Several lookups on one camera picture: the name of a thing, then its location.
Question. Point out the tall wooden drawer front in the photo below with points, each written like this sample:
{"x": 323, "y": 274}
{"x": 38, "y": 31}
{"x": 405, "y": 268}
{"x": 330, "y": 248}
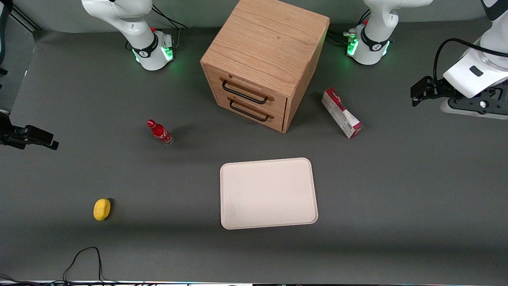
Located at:
{"x": 279, "y": 104}

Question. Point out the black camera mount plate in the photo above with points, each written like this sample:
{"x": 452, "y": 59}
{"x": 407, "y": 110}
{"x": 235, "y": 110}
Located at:
{"x": 468, "y": 104}

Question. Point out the red cola bottle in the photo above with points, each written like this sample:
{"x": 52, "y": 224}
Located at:
{"x": 159, "y": 132}

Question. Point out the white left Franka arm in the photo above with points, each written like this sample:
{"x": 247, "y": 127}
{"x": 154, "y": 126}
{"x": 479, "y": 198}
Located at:
{"x": 373, "y": 43}

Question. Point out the black metal frame rods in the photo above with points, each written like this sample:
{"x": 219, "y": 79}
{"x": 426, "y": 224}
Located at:
{"x": 25, "y": 20}

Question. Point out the beige plastic tray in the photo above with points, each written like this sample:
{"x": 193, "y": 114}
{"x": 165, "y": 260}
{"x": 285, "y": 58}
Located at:
{"x": 262, "y": 194}

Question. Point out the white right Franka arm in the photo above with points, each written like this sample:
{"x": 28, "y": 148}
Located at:
{"x": 147, "y": 47}

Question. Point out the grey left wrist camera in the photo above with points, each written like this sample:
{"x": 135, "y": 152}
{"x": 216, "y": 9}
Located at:
{"x": 456, "y": 115}

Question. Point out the oak wooden drawer cabinet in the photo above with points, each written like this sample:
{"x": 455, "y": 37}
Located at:
{"x": 266, "y": 43}

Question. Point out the red cookie box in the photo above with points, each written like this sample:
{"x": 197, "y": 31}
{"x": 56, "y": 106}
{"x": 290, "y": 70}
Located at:
{"x": 343, "y": 115}

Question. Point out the yellow lemon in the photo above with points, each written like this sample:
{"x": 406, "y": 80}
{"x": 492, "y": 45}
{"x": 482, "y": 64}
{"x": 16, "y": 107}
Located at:
{"x": 101, "y": 209}

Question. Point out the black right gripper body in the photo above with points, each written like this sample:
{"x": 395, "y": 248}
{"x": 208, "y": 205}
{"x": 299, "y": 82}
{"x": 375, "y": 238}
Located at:
{"x": 15, "y": 136}

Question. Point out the short wooden drawer front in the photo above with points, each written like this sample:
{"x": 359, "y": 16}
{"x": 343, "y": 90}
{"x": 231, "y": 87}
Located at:
{"x": 220, "y": 98}

